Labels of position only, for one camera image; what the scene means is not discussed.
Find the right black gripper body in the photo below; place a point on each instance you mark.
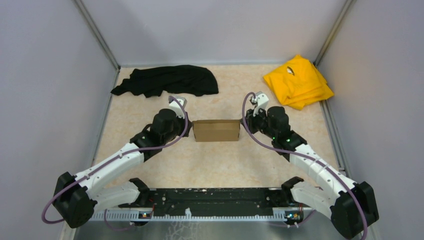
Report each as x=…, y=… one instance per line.
x=258, y=121

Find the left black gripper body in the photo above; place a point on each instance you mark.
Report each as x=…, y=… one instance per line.
x=178, y=125

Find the brown cardboard paper box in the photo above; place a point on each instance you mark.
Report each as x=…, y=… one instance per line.
x=216, y=130

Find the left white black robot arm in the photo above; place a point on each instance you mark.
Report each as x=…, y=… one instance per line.
x=102, y=179

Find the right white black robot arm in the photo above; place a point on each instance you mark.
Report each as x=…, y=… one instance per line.
x=350, y=206

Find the yellow folded cloth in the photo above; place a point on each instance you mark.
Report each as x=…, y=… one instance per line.
x=298, y=83

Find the black cloth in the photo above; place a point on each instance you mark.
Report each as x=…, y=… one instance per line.
x=180, y=79

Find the aluminium frame rail front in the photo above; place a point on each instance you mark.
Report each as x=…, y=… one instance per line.
x=147, y=215

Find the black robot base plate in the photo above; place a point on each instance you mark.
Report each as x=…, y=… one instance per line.
x=217, y=202

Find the left aluminium corner post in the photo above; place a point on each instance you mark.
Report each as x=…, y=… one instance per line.
x=93, y=28

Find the aluminium corner post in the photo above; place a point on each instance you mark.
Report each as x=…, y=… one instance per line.
x=348, y=4
x=93, y=28

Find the right aluminium corner post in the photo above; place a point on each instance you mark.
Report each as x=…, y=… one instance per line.
x=348, y=4

